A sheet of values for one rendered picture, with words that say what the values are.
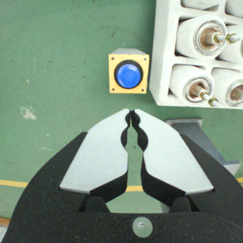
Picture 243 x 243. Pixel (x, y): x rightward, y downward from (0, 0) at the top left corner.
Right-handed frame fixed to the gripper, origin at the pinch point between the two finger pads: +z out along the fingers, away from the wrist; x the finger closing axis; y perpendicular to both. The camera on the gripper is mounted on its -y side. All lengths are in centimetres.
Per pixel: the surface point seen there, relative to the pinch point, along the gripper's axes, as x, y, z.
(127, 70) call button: -0.2, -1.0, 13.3
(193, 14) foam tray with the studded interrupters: 15.8, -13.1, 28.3
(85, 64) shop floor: -16.6, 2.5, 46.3
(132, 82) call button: 0.7, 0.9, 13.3
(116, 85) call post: -2.1, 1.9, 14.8
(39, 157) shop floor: -53, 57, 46
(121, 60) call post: -1.3, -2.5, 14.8
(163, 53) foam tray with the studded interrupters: 9.5, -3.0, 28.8
